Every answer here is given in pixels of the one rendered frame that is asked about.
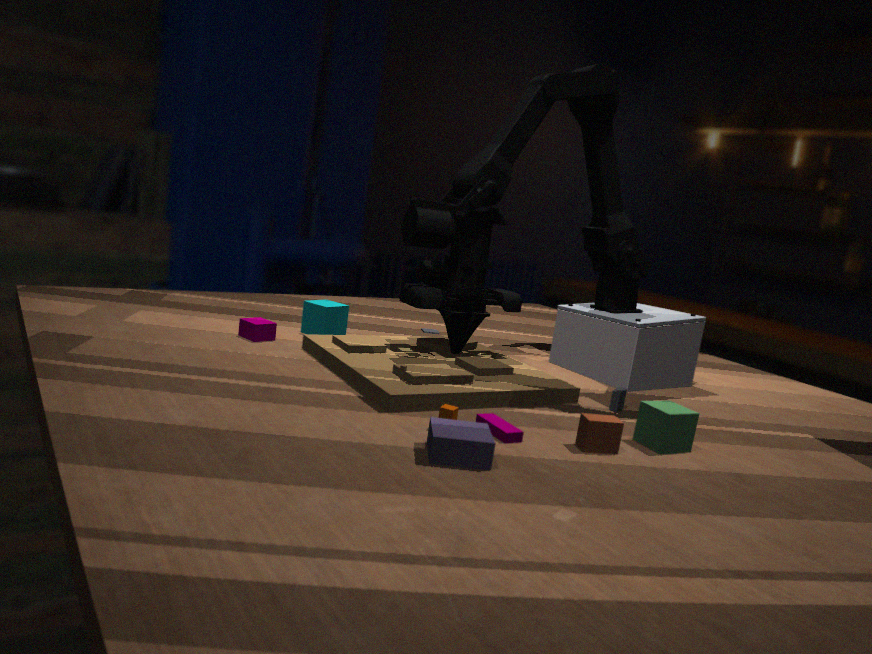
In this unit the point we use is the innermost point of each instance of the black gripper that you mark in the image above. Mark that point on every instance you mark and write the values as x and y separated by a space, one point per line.
465 282

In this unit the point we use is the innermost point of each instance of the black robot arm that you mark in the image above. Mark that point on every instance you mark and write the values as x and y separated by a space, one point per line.
610 240

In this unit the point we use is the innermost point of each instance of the teal block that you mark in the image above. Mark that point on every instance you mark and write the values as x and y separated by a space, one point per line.
324 317

